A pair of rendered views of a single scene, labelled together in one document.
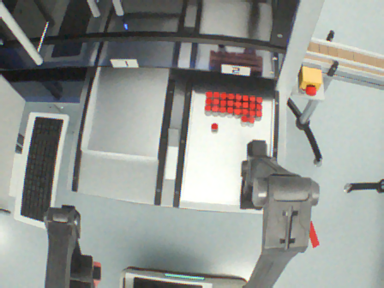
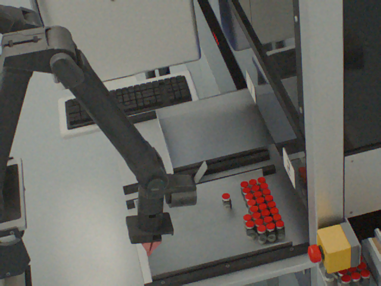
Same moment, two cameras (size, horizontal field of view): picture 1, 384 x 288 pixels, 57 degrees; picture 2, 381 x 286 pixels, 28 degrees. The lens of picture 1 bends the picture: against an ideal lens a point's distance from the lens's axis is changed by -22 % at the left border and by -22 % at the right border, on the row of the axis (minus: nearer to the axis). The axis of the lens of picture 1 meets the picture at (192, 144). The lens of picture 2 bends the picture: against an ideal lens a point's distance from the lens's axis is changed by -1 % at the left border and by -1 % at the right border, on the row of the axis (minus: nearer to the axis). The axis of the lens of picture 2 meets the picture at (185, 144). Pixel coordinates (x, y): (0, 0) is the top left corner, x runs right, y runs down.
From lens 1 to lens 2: 132 cm
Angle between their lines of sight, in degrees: 45
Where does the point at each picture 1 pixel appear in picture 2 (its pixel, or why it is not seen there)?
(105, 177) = not seen: hidden behind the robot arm
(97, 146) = (168, 127)
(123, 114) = (211, 134)
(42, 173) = (121, 103)
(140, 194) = (131, 176)
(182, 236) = not seen: outside the picture
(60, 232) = (11, 12)
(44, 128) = (173, 86)
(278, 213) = (34, 33)
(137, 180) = not seen: hidden behind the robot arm
